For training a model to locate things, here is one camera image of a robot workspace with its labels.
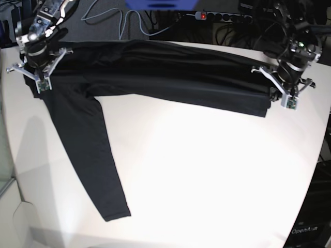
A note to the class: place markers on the blue plastic box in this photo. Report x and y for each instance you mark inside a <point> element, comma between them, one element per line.
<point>161,4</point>

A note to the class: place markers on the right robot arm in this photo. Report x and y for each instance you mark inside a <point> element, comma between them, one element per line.
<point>34,36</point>

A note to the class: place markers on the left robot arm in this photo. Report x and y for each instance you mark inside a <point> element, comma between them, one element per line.
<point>301,48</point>

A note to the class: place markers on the black OpenArm case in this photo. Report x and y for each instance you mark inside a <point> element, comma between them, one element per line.
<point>312,226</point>

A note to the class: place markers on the white power strip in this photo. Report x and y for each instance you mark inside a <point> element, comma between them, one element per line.
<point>222,17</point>

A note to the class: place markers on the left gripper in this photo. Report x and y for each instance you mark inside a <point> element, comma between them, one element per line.
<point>287,83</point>

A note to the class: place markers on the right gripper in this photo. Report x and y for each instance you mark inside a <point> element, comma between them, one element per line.
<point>38,64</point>

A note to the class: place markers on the dark long-sleeve T-shirt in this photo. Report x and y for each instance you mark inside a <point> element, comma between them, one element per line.
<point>160,70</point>

